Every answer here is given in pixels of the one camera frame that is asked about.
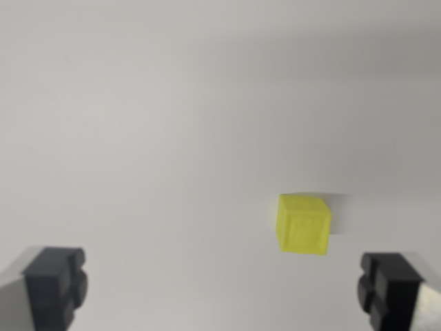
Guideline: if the yellow cube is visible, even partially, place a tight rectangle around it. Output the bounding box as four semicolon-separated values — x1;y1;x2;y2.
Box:
276;194;333;257

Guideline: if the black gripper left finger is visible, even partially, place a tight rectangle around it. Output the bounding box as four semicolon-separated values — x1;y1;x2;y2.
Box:
0;245;89;331

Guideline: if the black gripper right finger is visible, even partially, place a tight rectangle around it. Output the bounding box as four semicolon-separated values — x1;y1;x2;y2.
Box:
356;251;441;331

